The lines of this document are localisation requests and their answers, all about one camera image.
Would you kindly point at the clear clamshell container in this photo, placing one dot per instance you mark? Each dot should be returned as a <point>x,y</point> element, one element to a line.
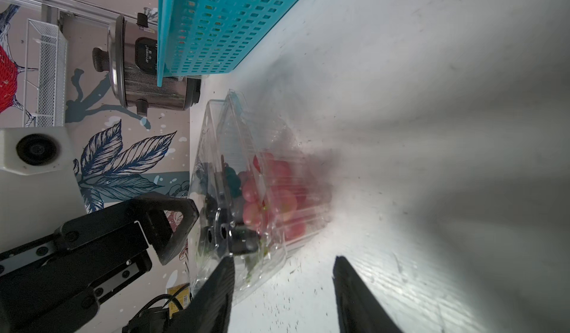
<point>233,133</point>

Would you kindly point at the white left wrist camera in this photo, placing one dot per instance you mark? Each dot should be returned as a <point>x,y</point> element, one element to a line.
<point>39,190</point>

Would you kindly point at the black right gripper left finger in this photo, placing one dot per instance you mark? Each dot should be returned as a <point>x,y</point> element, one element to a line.
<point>211,307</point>

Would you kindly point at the stainless steel rice cooker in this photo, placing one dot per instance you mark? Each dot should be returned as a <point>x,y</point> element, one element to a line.
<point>131,64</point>

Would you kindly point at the teal plastic basket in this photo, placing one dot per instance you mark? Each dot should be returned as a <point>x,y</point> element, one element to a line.
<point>206,37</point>

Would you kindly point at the white wire shelf basket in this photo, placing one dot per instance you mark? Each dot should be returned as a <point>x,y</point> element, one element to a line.
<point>44,88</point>

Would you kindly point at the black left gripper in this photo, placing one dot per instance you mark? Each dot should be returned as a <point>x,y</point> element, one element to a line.
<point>63,291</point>

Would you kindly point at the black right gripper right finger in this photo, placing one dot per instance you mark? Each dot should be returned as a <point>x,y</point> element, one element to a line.
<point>358,309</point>

